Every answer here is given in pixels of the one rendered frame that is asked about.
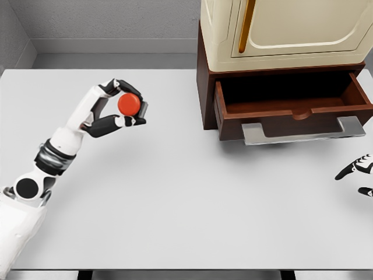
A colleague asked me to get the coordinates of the gold cabinet door handle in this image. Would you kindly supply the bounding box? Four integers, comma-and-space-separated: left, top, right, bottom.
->
238, 0, 257, 54

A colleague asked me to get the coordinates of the dark brown wooden cabinet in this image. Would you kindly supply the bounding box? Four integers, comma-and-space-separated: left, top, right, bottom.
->
195, 22, 367, 131

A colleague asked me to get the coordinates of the brown wooden drawer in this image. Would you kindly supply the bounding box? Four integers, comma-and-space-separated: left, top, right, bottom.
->
213, 71, 373, 143

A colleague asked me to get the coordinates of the cream cabinet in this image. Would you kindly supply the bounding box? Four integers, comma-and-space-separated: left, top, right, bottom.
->
200, 0, 373, 73

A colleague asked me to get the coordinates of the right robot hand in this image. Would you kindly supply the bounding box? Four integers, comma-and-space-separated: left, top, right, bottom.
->
334, 153, 373, 200

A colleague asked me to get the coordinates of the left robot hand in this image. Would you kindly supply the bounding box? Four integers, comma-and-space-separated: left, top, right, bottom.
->
64, 78, 150, 139

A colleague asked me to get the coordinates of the silver drawer handle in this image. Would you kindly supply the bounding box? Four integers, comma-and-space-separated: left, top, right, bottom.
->
241, 115, 367, 146

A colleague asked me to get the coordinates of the red button switch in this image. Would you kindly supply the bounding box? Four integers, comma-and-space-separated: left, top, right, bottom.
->
117, 93, 150, 119

